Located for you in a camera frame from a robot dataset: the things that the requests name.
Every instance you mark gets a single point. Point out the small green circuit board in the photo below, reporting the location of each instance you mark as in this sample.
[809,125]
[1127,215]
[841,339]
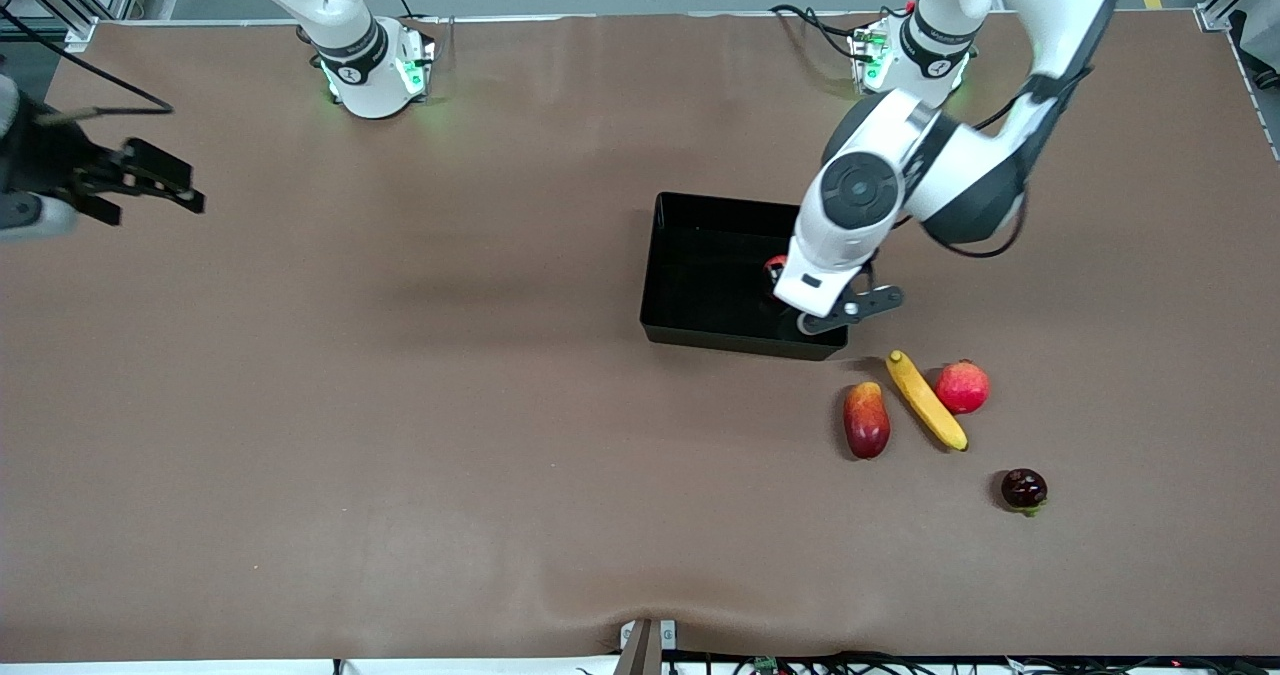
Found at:
[766,663]

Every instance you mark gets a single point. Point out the silver table edge bracket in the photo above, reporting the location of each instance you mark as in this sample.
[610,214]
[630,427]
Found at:
[645,645]

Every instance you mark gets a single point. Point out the brown table cover mat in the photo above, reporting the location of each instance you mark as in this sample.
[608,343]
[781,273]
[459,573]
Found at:
[400,455]

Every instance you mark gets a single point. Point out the dark purple mangosteen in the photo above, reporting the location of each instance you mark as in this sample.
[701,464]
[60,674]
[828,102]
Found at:
[1023,488]

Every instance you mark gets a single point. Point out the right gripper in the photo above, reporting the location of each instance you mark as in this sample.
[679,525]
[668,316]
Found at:
[42,158]

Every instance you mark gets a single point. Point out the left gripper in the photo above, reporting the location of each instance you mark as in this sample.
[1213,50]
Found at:
[770,276]

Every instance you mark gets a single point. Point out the yellow banana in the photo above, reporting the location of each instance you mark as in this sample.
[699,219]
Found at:
[925,402]

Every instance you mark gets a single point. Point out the red pomegranate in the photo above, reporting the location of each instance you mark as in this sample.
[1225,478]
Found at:
[962,387]

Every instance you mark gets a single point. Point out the red yellow mango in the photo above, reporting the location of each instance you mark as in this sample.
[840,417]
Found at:
[866,423]

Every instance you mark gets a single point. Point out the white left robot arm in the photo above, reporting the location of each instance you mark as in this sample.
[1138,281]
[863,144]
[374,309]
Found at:
[960,185]

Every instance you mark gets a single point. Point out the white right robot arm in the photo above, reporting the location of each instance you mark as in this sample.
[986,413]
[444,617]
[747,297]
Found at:
[350,55]

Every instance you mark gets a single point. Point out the red yellow apple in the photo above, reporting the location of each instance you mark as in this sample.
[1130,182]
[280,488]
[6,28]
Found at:
[776,263]

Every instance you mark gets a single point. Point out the black plastic box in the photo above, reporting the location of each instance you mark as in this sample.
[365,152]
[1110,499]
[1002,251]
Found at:
[700,275]

